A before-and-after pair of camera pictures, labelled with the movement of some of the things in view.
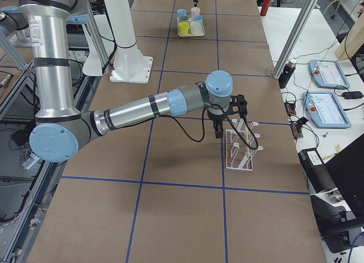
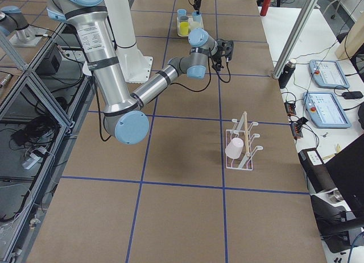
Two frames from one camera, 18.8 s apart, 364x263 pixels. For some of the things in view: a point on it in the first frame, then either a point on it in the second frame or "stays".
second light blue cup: [198, 19] stays
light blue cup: [181, 12] stays
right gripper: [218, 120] to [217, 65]
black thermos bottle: [287, 73] stays
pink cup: [195, 11] to [234, 149]
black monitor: [346, 169] stays
